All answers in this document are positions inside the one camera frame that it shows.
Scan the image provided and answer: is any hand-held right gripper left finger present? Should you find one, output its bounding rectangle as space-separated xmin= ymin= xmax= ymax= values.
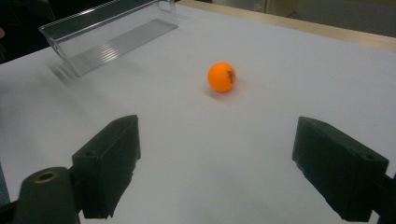
xmin=71 ymin=114 xmax=142 ymax=219

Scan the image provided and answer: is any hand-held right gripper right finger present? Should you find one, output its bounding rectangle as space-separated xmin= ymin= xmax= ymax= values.
xmin=291 ymin=116 xmax=389 ymax=223

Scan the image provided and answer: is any clear plastic tray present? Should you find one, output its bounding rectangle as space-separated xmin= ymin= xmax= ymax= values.
xmin=38 ymin=0 xmax=179 ymax=78

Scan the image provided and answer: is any orange ping pong ball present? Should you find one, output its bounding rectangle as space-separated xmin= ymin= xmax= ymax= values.
xmin=207 ymin=62 xmax=237 ymax=93

